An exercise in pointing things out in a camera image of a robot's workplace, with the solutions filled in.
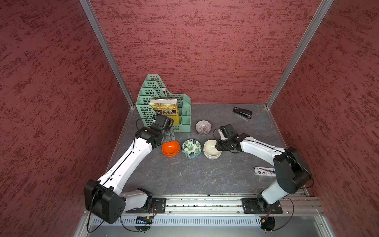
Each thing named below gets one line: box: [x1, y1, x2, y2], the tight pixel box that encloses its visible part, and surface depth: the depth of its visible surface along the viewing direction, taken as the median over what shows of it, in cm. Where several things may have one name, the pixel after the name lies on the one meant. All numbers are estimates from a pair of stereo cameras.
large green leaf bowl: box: [181, 138, 202, 159], surface depth 94 cm
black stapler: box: [232, 106, 253, 119], surface depth 116 cm
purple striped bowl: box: [194, 119, 212, 136], surface depth 103 cm
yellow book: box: [148, 98, 180, 125], surface depth 89 cm
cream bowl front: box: [202, 139, 223, 160], surface depth 91 cm
